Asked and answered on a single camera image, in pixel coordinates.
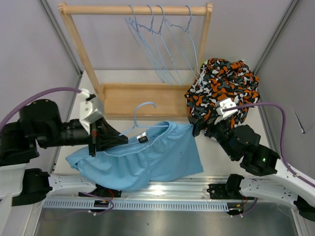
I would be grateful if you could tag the aluminium mounting rail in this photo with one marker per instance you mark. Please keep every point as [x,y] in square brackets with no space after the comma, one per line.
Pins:
[187,194]

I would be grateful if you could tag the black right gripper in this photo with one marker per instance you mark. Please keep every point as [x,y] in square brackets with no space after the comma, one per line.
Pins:
[199,125]

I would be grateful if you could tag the blue hanger of camouflage shorts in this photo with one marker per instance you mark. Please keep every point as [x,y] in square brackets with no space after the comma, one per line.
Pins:
[147,51]

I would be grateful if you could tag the orange camouflage shorts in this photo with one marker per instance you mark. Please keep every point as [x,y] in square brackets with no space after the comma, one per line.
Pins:
[221,79]

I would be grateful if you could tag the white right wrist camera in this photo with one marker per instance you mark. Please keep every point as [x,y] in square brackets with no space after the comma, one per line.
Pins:
[225,108]

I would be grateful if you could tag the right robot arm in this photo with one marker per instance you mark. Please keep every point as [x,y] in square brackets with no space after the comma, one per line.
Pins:
[271,180]

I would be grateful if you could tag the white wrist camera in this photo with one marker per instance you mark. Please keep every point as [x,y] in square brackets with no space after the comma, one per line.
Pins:
[225,108]
[90,110]

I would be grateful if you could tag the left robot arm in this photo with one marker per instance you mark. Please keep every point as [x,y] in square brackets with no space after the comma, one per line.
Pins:
[40,125]

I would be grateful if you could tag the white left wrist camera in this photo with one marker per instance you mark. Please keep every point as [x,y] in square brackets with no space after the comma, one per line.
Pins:
[90,110]

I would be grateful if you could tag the blue hanger of yellow shorts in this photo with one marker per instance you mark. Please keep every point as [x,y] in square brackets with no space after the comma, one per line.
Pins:
[162,44]

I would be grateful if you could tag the blue hanger of green shorts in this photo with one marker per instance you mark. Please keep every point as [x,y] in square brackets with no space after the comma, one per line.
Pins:
[185,43]

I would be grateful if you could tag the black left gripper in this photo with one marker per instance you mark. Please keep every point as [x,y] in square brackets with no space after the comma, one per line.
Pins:
[107,137]

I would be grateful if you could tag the wooden clothes rack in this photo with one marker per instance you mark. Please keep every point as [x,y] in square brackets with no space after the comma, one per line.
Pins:
[118,98]

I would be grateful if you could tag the light blue shorts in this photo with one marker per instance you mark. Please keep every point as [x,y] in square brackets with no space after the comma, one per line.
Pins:
[167,152]

